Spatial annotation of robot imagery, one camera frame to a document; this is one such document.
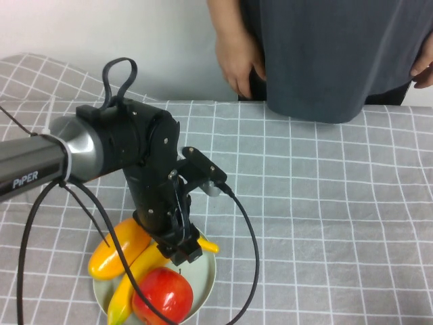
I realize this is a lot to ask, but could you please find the yellow banana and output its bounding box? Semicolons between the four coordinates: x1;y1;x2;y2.
106;234;221;325

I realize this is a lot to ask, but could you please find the person's right hand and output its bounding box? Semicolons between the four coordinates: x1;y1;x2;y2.
214;32;269;102

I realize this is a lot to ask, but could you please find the person's right forearm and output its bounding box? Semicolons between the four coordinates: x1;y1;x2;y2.
206;0;252;43

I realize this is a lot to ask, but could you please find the black looped cable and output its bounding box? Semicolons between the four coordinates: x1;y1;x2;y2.
102;56;139;110

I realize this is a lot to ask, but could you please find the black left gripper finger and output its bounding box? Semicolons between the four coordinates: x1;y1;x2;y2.
156;244;176;259
169;241;204;267

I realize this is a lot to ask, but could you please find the pale green round plate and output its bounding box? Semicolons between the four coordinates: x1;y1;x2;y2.
92;225;218;325

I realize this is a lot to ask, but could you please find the grey white-checked tablecloth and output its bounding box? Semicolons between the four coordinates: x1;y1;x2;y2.
0;52;433;325

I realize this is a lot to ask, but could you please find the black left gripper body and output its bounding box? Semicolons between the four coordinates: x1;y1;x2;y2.
133;212;201;254

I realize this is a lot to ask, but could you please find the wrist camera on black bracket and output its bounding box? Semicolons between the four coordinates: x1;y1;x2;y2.
175;146;229;198

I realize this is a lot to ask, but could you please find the red apple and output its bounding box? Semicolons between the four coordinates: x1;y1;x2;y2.
131;267;195;325

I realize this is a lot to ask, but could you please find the person's left hand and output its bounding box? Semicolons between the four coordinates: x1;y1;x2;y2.
409;50;433;90

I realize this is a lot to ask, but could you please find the white zip tie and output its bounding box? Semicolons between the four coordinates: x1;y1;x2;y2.
41;97;74;184

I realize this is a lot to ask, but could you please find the orange yellow mango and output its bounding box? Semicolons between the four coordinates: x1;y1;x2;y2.
87;217;154;282

